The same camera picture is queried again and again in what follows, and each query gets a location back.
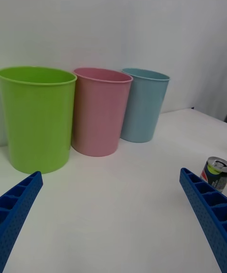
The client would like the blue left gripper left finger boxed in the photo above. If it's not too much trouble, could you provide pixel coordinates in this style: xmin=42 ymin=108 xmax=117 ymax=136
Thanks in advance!
xmin=0 ymin=171 xmax=44 ymax=273

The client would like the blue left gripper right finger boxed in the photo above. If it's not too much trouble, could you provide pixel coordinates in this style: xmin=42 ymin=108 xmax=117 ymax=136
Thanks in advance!
xmin=179 ymin=168 xmax=227 ymax=273

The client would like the dark drink can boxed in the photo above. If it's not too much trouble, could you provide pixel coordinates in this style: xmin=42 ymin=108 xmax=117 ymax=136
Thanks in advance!
xmin=200 ymin=156 xmax=227 ymax=193

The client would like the green plastic waste bin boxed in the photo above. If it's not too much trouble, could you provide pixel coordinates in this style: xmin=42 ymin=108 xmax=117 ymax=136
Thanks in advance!
xmin=0 ymin=66 xmax=78 ymax=174

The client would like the pale blue plastic waste bin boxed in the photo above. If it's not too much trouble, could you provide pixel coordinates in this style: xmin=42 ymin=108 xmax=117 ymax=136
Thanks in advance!
xmin=120 ymin=68 xmax=171 ymax=143

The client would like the pink plastic waste bin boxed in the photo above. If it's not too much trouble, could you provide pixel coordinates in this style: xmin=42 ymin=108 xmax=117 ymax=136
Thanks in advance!
xmin=70 ymin=67 xmax=134 ymax=157

